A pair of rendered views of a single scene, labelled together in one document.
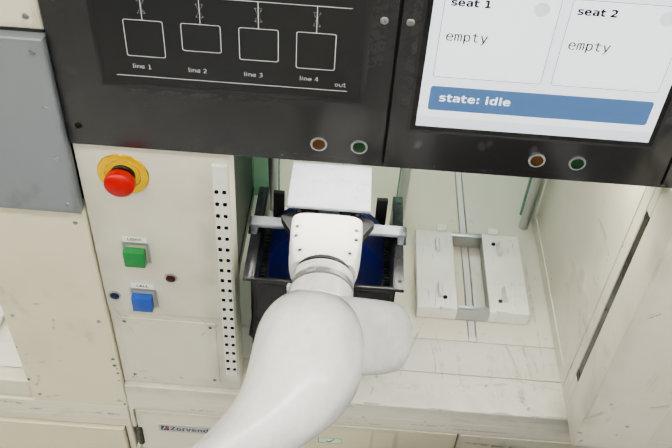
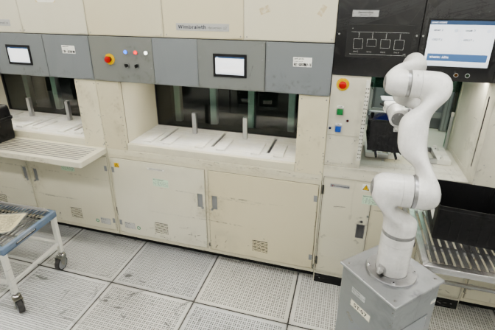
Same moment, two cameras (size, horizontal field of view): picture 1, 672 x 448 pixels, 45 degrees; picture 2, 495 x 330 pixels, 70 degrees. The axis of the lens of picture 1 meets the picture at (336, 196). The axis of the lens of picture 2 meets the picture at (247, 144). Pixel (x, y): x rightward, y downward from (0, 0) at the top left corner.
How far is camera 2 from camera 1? 122 cm
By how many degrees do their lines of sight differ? 24
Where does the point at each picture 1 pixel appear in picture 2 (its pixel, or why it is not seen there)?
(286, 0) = (393, 32)
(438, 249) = not seen: hidden behind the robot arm
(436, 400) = not seen: hidden behind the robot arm
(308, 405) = (420, 60)
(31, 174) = (320, 83)
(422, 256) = not seen: hidden behind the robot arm
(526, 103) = (452, 57)
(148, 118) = (353, 65)
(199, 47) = (370, 45)
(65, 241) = (322, 107)
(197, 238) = (357, 105)
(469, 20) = (437, 34)
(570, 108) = (464, 58)
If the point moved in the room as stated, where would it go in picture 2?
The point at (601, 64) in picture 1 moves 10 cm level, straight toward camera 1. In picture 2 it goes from (472, 45) to (470, 46)
